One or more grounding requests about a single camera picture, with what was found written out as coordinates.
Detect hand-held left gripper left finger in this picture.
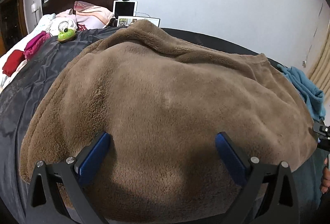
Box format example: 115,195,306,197
26,131,111,224

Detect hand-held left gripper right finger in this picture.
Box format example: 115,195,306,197
215,132,301,224

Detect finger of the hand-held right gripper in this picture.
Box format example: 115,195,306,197
312,122,330,151

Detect brown fleece garment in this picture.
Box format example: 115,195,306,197
19,19,318,223

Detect person's right hand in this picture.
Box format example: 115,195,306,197
320,157,330,193

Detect light blue garment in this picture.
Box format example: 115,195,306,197
277,64,326,121

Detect beige curtain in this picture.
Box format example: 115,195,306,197
308,30,330,90

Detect black satin sheet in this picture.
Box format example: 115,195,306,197
0,26,330,224

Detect red folded garment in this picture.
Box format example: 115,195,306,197
2,50,25,77

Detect green plastic toy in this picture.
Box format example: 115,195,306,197
57,21,77,43

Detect magenta folded garment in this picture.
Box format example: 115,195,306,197
24,31,51,60

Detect white quilt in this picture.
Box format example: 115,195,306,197
0,14,56,90

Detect white pink crumpled garment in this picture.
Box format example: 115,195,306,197
49,8,78,36

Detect pink striped pillow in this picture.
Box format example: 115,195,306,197
74,1,115,29

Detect white tablet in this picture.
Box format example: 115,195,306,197
113,0,138,19

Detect dark glass door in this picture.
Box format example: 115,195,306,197
0,0,27,55

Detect white floor lamp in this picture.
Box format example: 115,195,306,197
30,2,39,26

